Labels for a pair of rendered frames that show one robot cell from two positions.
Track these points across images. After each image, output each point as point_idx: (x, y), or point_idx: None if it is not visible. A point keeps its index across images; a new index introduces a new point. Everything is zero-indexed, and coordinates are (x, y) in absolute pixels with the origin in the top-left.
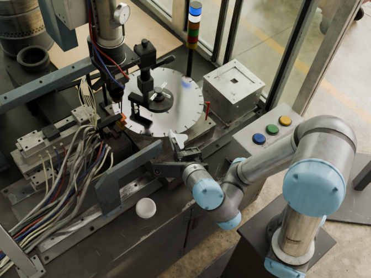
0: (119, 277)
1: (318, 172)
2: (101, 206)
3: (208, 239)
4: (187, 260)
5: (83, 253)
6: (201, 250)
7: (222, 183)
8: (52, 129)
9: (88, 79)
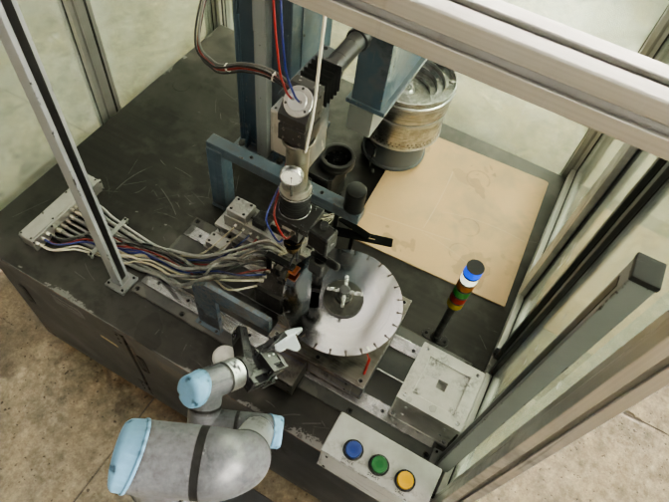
0: (172, 380)
1: (126, 440)
2: (196, 306)
3: (307, 495)
4: (268, 477)
5: (152, 318)
6: (288, 491)
7: (238, 410)
8: (264, 219)
9: (334, 217)
